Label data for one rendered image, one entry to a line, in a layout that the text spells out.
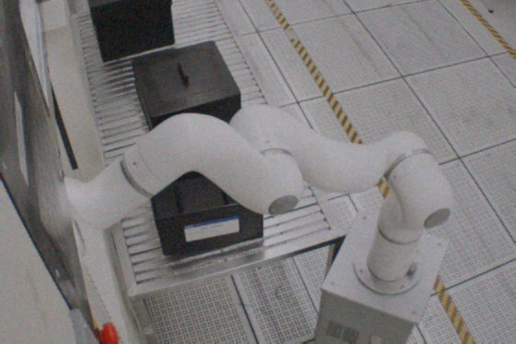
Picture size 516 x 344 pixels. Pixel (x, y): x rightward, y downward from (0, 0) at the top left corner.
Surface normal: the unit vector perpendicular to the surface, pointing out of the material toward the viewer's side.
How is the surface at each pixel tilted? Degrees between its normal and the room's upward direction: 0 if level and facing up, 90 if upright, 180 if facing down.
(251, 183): 58
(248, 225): 90
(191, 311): 0
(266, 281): 0
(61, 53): 90
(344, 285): 0
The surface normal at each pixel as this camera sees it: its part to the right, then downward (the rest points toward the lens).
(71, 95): 0.33, 0.70
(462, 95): -0.02, -0.67
